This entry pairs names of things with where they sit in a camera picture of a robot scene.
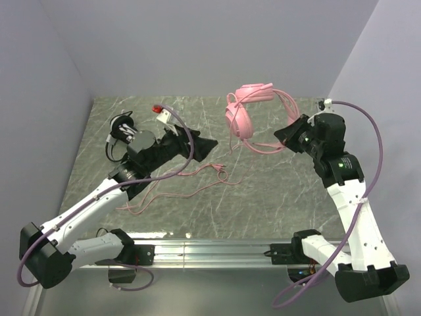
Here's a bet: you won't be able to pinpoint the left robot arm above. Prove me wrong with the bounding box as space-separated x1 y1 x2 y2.
16 126 218 289

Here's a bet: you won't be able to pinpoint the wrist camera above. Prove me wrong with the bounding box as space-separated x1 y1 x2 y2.
152 105 178 134
316 97 334 114

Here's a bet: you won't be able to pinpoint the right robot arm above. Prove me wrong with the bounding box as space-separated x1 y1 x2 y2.
274 113 410 302

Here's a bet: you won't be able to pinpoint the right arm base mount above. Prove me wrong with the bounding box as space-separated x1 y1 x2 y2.
263 243 316 283

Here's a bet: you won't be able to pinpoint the aluminium front rail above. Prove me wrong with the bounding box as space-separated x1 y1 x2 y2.
72 239 343 269

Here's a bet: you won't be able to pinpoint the pink headphones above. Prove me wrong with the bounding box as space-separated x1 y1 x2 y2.
225 83 300 155

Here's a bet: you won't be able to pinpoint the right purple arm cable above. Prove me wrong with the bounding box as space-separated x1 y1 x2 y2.
271 100 384 309

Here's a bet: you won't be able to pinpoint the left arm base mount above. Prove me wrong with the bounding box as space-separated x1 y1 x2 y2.
95 244 155 288

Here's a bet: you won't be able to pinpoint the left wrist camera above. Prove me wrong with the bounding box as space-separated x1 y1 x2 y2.
152 105 178 134

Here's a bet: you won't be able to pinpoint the aluminium left side rail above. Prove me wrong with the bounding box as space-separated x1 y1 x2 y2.
21 284 43 316

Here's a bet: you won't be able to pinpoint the pink headphone cable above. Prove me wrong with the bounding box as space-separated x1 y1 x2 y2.
116 144 257 215

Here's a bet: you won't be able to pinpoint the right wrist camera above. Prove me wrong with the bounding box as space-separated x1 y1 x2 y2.
316 97 334 114

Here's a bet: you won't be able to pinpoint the white black headphones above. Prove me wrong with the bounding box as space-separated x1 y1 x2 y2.
105 111 138 163

